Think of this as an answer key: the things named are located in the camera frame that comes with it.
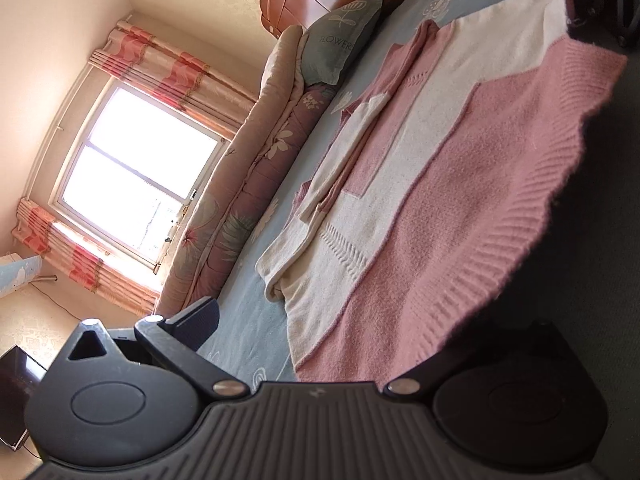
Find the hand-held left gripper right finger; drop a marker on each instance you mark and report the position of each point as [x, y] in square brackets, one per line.
[406, 386]

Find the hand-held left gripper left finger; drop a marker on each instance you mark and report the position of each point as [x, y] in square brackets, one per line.
[200, 319]

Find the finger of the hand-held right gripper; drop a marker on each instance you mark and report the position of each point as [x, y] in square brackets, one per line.
[622, 5]
[580, 0]

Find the pink and cream knit sweater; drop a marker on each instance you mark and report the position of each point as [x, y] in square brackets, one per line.
[450, 210]

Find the folded pink floral quilt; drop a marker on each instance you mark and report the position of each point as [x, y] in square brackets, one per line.
[260, 170]

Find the window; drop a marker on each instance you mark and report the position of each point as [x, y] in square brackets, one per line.
[125, 170]

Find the air conditioner with blue cover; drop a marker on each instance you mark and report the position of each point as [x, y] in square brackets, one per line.
[17, 272]

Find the grey-blue pillow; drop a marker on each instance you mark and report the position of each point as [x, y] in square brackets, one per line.
[340, 40]

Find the black wall television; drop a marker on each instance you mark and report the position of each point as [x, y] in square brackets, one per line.
[15, 395]

